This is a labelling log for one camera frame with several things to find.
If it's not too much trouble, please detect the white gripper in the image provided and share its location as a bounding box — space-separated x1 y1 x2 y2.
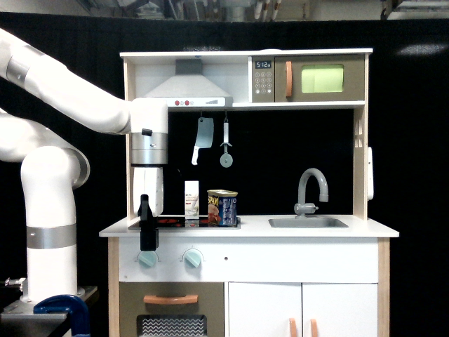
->
133 167 163 251

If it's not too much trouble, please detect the blue spam can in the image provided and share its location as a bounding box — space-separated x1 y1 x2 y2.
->
208 190 238 227

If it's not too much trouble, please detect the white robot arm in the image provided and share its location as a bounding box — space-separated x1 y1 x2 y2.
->
1 31 168 303

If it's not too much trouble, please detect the grey toy sink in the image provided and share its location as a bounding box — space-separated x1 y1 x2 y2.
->
269 218 348 229

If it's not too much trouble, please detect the left teal knob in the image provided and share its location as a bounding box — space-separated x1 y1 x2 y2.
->
138 251 159 269

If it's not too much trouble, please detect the teal knob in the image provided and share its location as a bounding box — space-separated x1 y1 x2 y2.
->
182 249 203 268
138 251 159 269

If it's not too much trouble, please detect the black toy stovetop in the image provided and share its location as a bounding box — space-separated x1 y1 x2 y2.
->
128 216 241 230

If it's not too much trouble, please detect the right teal knob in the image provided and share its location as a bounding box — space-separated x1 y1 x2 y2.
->
182 249 203 268

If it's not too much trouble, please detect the white milk carton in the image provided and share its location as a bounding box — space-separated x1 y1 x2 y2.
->
185 180 199 220

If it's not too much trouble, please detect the toy oven door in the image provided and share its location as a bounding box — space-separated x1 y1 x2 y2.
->
119 282 225 336

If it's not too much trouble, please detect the blue clamp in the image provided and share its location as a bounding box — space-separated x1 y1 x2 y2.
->
33 294 91 336

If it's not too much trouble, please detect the toy pizza cutter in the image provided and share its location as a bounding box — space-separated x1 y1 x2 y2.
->
220 118 233 168

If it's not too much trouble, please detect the toy cleaver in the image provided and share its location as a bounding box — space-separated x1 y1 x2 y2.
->
192 117 214 166

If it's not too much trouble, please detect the left white cabinet door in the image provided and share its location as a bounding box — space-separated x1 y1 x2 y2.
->
228 282 302 336

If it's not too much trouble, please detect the white cabinet door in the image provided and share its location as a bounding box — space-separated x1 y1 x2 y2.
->
228 282 302 336
302 284 377 336

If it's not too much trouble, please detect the grey range hood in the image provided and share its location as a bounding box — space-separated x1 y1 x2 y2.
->
145 59 233 108

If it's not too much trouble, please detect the grey toy faucet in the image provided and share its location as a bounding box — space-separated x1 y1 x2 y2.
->
293 168 330 220

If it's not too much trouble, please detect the right white cabinet door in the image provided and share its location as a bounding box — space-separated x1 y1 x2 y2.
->
302 284 377 336

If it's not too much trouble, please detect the toy microwave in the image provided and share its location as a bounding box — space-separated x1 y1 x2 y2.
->
250 55 365 103

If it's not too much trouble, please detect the wooden toy kitchen frame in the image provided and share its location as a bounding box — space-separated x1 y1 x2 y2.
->
100 48 398 336

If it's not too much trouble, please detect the grey metal base plate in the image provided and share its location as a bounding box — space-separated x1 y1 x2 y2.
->
1 286 99 321

